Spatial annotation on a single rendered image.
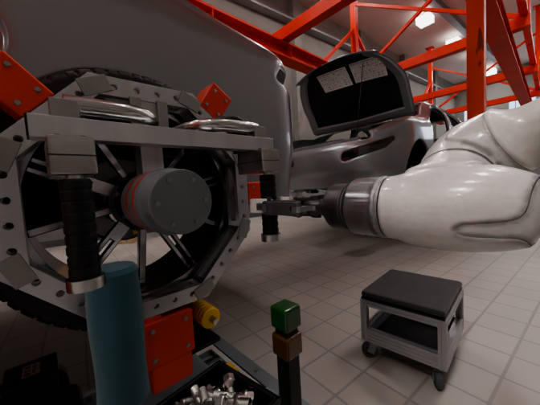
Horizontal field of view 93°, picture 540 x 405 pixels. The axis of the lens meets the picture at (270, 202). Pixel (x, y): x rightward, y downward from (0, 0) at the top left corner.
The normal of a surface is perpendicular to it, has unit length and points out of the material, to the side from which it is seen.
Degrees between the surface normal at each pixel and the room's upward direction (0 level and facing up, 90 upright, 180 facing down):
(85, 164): 90
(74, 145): 90
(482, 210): 88
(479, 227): 112
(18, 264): 90
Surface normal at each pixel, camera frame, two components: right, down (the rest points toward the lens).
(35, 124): 0.67, 0.01
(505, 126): -0.38, -0.31
